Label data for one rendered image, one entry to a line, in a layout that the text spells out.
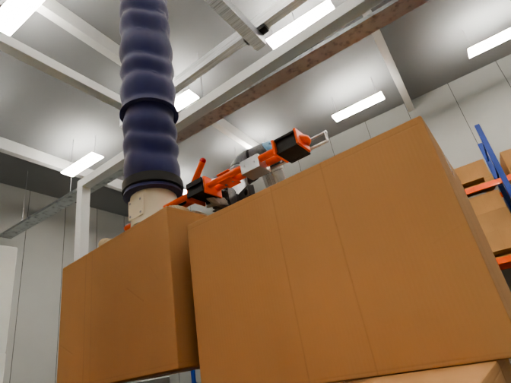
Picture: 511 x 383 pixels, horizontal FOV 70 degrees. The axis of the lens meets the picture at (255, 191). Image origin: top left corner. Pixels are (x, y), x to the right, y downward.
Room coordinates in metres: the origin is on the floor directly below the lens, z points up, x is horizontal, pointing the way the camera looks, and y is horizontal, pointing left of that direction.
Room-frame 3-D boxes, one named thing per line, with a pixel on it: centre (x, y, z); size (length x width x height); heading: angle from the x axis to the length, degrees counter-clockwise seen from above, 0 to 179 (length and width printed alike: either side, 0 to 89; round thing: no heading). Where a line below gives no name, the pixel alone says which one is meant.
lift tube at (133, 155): (1.24, 0.38, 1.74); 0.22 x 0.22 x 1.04
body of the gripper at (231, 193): (1.23, 0.10, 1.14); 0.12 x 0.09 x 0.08; 148
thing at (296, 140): (0.92, -0.12, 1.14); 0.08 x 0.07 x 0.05; 58
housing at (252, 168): (0.99, -0.01, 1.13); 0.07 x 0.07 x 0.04; 58
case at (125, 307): (1.23, 0.36, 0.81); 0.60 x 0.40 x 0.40; 54
